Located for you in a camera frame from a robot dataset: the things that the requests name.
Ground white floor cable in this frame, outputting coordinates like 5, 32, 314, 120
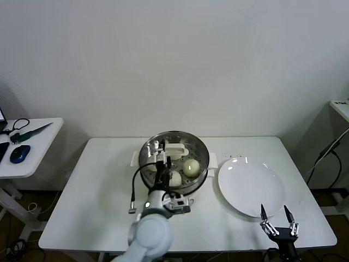
26, 202, 41, 216

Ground white side table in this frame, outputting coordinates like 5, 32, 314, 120
0, 117, 64, 241

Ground glass lid with cream handle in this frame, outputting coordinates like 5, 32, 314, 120
139, 130, 210, 193

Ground black looped cable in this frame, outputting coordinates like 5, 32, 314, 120
0, 118, 29, 135

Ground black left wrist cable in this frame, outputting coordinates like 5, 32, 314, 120
128, 163, 159, 215

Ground black wall cable with adapter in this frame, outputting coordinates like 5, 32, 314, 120
305, 139, 343, 189

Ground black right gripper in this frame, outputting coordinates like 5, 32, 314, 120
260, 204, 300, 262

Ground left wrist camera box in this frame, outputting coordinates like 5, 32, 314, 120
163, 192, 195, 213

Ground white desk foot bar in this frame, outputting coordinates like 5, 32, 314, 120
309, 188, 349, 216

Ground white round plate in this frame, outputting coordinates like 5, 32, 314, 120
217, 157, 286, 218

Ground blue computer mouse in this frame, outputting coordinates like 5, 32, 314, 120
9, 145, 31, 164

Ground black floor cables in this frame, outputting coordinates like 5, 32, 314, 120
5, 239, 46, 262

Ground white desk with black label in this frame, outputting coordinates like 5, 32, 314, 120
328, 99, 349, 122

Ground stainless steel steamer basket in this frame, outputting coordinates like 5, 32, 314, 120
138, 130, 210, 195

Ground laptop screen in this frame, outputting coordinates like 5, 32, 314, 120
0, 108, 8, 131

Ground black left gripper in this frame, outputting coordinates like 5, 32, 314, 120
149, 138, 172, 192

